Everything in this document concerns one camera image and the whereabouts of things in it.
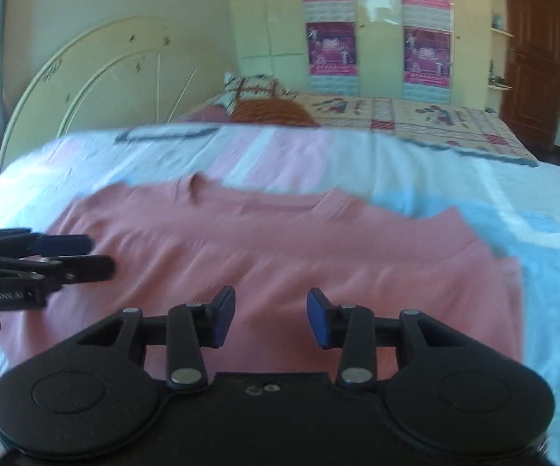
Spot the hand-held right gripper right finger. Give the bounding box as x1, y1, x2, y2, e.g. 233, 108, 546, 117
307, 287, 466, 392

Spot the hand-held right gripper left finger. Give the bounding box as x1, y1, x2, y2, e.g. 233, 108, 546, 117
73, 285, 237, 393

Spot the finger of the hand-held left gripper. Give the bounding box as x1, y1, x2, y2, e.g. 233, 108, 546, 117
0, 227, 92, 257
0, 255, 116, 293

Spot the pink long-sleeved sweater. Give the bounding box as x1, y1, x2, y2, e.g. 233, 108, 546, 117
0, 175, 526, 380

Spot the cream round headboard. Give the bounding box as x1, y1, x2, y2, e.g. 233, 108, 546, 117
0, 16, 235, 176

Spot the orange pillow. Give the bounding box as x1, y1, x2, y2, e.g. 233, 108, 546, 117
230, 97, 320, 129

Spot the cream patterned quilt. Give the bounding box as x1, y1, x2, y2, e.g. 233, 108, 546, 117
172, 90, 539, 167

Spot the patterned white pillow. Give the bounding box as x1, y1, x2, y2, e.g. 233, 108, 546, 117
224, 72, 291, 113

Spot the pastel patterned bed sheet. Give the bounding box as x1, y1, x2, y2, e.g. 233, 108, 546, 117
0, 123, 560, 466

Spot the cream glossy wardrobe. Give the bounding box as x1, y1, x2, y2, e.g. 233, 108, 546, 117
224, 0, 514, 104

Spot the cream corner shelf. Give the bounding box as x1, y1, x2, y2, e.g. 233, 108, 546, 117
485, 0, 516, 113

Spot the brown wooden door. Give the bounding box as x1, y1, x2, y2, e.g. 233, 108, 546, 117
500, 0, 560, 150

